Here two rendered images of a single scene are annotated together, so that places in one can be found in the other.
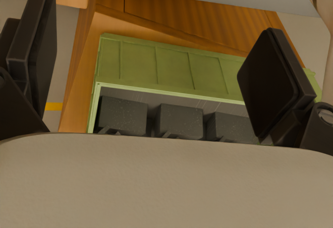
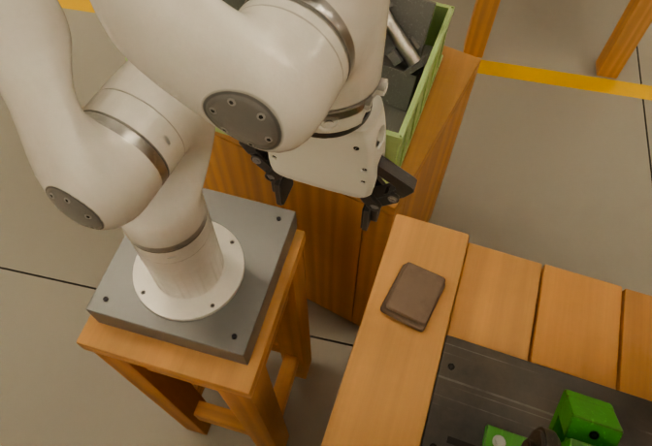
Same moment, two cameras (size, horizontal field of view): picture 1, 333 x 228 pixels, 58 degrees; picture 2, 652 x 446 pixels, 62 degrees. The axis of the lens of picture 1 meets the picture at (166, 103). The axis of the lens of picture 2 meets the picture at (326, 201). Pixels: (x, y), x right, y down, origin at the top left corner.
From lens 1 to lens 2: 44 cm
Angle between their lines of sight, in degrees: 19
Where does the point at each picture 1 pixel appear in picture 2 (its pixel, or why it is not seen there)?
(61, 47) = (472, 160)
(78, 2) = (403, 220)
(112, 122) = (399, 78)
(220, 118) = not seen: hidden behind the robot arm
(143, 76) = not seen: hidden behind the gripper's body
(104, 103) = (405, 102)
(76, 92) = (440, 115)
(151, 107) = not seen: hidden behind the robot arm
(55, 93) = (500, 91)
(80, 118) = (445, 78)
